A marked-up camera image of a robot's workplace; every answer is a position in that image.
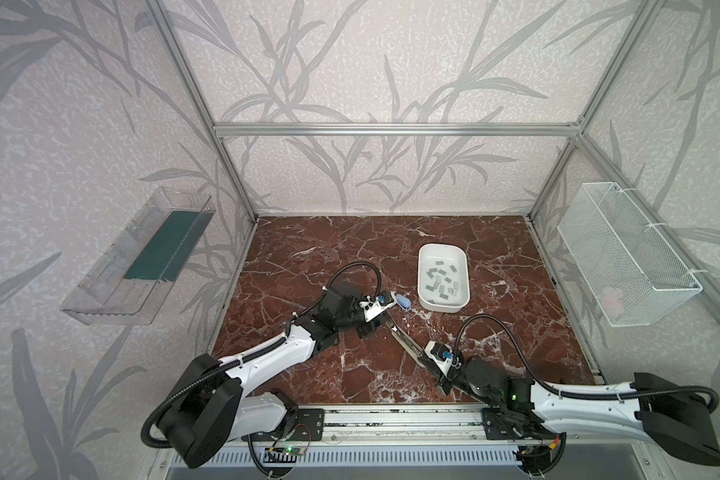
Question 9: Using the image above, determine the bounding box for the aluminium front rail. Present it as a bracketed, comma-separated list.
[149, 404, 655, 448]

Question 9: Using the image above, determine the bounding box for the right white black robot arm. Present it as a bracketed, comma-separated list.
[431, 352, 720, 467]

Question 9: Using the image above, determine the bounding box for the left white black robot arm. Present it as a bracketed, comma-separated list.
[140, 284, 397, 468]

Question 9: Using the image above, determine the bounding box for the white wire mesh basket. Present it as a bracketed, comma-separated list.
[557, 182, 703, 327]

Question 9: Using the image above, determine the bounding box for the white plastic tray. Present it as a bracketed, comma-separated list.
[417, 243, 470, 313]

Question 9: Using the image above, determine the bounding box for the clear wall shelf green mat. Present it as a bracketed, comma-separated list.
[60, 187, 216, 326]

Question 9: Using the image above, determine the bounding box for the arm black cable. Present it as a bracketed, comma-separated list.
[452, 313, 720, 415]
[140, 260, 383, 449]

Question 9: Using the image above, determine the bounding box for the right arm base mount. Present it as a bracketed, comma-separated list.
[481, 406, 567, 442]

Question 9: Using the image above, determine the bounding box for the grey white large stapler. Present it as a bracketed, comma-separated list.
[384, 317, 452, 395]

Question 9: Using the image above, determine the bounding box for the green circuit board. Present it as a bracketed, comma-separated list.
[266, 445, 309, 463]

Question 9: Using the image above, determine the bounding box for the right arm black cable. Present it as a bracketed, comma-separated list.
[452, 313, 720, 415]

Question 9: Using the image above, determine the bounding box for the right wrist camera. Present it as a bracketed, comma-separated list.
[424, 341, 463, 378]

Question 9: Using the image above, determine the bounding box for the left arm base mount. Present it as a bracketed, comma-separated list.
[275, 408, 325, 442]

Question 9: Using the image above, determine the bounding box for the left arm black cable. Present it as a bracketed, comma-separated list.
[140, 260, 383, 449]

